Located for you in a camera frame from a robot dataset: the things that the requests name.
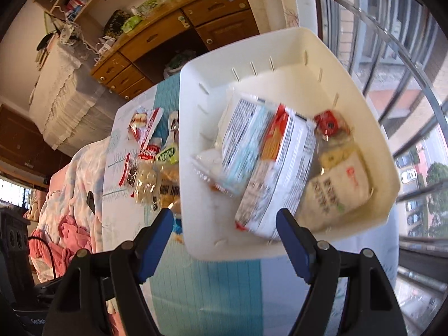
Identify brown white candy wrapper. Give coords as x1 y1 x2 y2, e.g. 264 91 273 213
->
167 111 178 145

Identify pastel floral blanket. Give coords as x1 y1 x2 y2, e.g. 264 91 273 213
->
30 138 109 282

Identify beige soda cracker pack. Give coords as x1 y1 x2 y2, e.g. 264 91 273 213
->
296 152 373 231

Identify green snack packet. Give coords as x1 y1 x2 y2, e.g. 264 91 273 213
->
156 143 178 165

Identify clear bag yellow puffs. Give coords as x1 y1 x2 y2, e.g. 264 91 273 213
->
318 140 361 170

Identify white plastic storage bin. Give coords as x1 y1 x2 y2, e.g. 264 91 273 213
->
178 27 400 262

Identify red small cookies pack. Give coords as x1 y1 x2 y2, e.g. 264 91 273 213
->
137 137 162 162

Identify wooden desk with drawers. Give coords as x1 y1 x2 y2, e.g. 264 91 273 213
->
90 0 259 100

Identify clear bag golden biscuits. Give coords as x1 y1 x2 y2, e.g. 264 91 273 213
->
152 164 181 218

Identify blue cream snack pouch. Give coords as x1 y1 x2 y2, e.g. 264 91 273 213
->
191 148 231 195

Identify pink cloth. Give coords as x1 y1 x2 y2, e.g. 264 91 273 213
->
29 215 93 277

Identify black smartphone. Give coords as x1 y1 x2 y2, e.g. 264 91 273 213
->
86 191 96 213

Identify clear bag pale cookies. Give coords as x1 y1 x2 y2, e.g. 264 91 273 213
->
134 162 158 204

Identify Lipo cookies red white bag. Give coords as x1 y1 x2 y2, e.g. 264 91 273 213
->
128 107 164 149

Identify red zip clear bag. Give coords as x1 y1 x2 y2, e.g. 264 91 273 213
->
118 153 138 188

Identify clear pale blue wafer pack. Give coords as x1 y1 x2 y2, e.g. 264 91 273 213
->
216 92 279 196

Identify white lace cover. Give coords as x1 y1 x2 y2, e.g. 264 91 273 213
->
29 42 126 156

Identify blue white biscuit pack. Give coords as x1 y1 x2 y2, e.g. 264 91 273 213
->
235 105 317 241

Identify black cable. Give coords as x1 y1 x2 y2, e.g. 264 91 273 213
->
26 235 58 281

